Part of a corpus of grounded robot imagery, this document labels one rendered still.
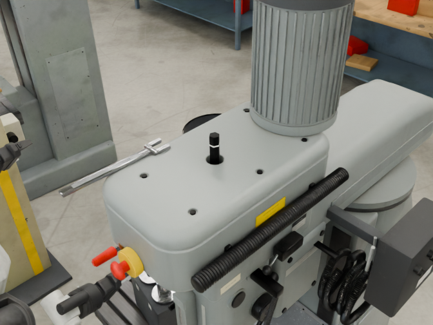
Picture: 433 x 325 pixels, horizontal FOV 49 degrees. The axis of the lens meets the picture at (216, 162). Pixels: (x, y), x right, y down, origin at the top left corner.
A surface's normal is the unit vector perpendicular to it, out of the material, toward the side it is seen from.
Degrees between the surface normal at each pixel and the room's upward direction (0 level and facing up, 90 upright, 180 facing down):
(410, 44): 90
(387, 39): 90
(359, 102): 0
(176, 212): 0
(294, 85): 90
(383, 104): 0
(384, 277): 90
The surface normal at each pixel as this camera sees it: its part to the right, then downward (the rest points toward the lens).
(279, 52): -0.54, 0.52
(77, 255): -0.02, -0.79
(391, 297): -0.73, 0.43
